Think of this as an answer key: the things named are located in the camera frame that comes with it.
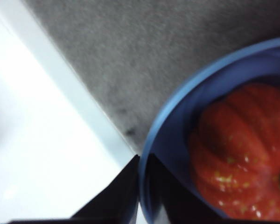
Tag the blue ribbed bowl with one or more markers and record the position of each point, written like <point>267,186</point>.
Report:
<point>168,116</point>

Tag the orange toy pumpkin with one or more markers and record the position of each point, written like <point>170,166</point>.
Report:
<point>242,144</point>

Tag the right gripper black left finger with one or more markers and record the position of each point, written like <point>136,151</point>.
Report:
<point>114,198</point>

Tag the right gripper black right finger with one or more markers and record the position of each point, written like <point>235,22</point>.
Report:
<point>168,198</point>

